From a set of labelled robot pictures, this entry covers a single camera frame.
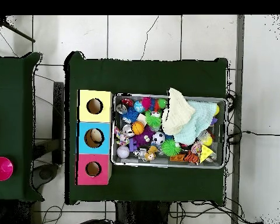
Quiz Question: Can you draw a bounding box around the black tripod leg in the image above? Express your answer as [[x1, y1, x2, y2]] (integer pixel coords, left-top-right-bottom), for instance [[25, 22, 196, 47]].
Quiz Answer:
[[0, 16, 36, 43]]

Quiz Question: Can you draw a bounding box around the light blue waffle cloth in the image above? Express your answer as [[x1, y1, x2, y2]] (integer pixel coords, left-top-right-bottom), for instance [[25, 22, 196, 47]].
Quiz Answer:
[[173, 100, 218, 146]]

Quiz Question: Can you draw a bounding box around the silver mesh bin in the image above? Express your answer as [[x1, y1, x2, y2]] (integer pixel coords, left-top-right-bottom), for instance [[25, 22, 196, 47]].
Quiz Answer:
[[111, 92, 229, 169]]

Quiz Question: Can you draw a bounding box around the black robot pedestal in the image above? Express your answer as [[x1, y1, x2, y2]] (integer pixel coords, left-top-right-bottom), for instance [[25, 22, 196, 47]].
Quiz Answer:
[[115, 201, 171, 224]]

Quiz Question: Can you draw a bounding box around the black upright panel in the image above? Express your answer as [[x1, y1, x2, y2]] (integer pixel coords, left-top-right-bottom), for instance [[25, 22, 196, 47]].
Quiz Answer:
[[52, 81, 65, 165]]

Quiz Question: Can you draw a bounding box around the small soccer ball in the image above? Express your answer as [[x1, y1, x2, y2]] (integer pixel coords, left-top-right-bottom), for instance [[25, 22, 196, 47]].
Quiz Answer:
[[152, 131, 166, 145]]

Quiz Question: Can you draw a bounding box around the wooden box with three holes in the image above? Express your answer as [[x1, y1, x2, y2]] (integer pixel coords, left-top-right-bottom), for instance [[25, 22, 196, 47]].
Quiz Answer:
[[75, 89, 113, 186]]

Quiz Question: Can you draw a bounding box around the orange basketball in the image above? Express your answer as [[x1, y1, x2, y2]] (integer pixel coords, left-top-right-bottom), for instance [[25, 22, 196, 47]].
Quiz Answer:
[[131, 120, 145, 135]]

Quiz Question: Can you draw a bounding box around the yellow cheese wedge toy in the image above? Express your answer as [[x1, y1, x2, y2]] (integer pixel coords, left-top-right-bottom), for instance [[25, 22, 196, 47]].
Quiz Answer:
[[199, 143, 214, 164]]

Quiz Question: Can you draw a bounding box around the cream waffle cloth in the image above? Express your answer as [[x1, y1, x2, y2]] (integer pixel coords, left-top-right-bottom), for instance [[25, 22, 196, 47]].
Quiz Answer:
[[161, 87, 196, 137]]

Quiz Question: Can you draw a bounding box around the multicolour spiky caterpillar toy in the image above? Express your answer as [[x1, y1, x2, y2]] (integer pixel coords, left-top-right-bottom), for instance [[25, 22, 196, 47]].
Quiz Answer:
[[141, 96, 168, 113]]

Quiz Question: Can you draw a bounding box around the green spiky monster with eyes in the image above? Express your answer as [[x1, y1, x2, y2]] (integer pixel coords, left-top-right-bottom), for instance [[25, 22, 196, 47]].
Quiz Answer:
[[144, 109, 163, 131]]

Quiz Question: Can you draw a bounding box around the dark green side tablecloth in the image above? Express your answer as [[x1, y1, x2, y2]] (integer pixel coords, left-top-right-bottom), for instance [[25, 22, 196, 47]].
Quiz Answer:
[[0, 52, 44, 202]]

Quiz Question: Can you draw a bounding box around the blue spiky ball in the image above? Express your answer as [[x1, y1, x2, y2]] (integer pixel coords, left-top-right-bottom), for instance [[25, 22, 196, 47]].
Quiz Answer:
[[121, 106, 141, 123]]

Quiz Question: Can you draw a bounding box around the pink bowl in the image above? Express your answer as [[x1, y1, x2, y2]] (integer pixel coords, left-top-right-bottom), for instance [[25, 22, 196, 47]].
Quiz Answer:
[[0, 156, 14, 181]]

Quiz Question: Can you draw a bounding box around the brown plush animal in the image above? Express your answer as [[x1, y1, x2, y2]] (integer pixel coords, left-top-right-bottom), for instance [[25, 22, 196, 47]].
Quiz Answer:
[[143, 145, 159, 162]]

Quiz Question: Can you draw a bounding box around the white baseball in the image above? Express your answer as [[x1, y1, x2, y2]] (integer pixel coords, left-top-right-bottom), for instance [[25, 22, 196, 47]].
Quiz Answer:
[[116, 145, 131, 159]]

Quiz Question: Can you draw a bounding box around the silver robot toy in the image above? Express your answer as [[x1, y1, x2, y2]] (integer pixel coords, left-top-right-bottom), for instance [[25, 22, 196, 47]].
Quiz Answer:
[[132, 148, 148, 159]]

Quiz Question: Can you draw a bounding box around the grey round base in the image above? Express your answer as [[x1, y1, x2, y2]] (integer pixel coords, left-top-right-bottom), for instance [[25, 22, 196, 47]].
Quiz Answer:
[[32, 163, 59, 190]]

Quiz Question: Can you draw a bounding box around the black floor cable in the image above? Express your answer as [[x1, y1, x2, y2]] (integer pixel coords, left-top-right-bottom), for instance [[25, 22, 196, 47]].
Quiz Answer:
[[227, 130, 280, 145]]

